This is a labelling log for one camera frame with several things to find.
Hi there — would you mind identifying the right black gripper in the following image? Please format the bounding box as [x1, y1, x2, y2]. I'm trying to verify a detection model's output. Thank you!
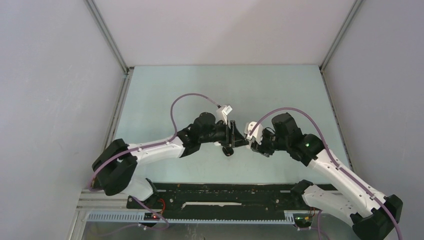
[250, 128, 289, 157]

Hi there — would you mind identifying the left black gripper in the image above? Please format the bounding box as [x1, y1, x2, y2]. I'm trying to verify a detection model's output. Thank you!
[199, 120, 249, 148]

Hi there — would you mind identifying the black earbud charging case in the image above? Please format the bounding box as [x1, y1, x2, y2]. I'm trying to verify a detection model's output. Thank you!
[222, 147, 234, 157]

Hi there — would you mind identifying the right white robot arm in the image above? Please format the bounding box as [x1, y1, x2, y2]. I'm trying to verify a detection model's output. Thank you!
[244, 112, 403, 240]

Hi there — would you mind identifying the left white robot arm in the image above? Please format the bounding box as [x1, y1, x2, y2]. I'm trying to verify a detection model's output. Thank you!
[92, 112, 248, 208]

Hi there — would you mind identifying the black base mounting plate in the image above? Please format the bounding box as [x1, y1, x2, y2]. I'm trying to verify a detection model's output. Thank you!
[126, 183, 319, 220]

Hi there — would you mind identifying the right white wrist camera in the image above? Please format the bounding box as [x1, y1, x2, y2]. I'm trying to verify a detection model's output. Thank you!
[244, 121, 264, 145]

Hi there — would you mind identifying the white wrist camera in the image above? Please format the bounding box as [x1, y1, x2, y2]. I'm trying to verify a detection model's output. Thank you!
[216, 104, 233, 125]
[244, 121, 264, 145]

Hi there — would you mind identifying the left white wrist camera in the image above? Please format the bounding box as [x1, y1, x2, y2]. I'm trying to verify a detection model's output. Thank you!
[216, 104, 233, 125]

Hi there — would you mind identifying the white cable duct rail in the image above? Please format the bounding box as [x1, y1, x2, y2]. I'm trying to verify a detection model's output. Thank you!
[86, 211, 295, 225]

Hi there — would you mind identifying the right aluminium frame post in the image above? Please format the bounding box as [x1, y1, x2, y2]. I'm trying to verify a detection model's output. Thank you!
[319, 0, 365, 74]

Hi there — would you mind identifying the aluminium frame post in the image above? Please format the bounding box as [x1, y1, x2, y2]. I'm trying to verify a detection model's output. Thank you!
[319, 0, 365, 74]
[83, 0, 130, 74]

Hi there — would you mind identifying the left aluminium frame post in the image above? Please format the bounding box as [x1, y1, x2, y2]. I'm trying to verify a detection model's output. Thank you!
[83, 0, 130, 74]

